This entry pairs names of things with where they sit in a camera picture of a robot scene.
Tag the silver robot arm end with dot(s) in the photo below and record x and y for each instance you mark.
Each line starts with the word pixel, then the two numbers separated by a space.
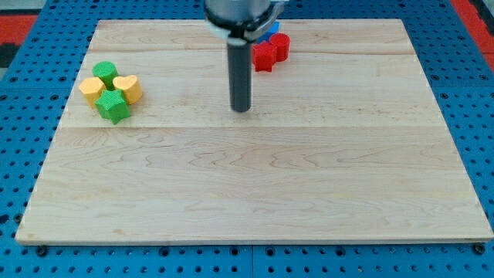
pixel 241 21

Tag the red star block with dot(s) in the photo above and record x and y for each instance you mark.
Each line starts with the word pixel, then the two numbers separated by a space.
pixel 264 56

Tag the yellow heart block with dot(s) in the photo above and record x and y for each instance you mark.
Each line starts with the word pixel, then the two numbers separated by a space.
pixel 130 86

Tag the green star block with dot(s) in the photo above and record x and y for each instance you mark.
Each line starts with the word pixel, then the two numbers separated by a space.
pixel 111 105

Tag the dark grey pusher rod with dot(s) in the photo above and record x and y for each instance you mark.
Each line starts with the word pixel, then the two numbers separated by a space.
pixel 239 74

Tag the light wooden board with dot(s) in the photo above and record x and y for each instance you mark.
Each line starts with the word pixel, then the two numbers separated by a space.
pixel 344 144

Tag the red cylinder block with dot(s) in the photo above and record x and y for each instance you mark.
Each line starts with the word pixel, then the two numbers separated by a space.
pixel 282 43

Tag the blue block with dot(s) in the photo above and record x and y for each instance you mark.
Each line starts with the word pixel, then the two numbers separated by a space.
pixel 273 30

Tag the green cylinder block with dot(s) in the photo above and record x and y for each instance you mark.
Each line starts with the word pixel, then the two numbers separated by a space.
pixel 106 71

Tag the yellow hexagon block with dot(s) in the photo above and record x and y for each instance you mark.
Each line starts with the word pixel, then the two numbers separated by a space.
pixel 91 89

